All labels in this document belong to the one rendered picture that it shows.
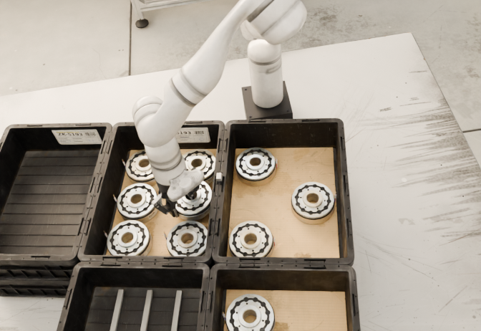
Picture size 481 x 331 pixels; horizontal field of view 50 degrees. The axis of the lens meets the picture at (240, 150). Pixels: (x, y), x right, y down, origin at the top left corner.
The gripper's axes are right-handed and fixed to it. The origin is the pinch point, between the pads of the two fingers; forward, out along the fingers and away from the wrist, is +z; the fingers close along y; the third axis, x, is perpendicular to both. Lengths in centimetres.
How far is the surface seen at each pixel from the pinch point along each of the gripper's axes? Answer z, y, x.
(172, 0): 73, -100, -161
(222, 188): -4.4, -8.7, 5.7
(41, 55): 87, -25, -196
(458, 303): 17, -35, 58
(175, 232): 1.5, 5.5, 3.9
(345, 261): -5.8, -14.6, 38.6
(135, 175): 1.1, 2.9, -16.5
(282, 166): 4.2, -27.2, 6.7
